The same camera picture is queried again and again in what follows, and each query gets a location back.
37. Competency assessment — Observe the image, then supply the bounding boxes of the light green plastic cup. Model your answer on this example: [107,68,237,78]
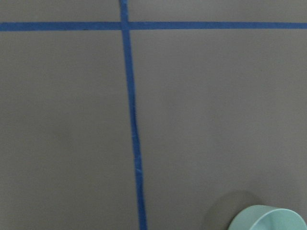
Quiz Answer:
[228,205,307,230]

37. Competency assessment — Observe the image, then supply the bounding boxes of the blue tape strip vertical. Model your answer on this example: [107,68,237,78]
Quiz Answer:
[119,0,148,230]

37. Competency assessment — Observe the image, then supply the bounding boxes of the blue tape strip horizontal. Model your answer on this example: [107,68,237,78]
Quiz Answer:
[0,22,307,32]

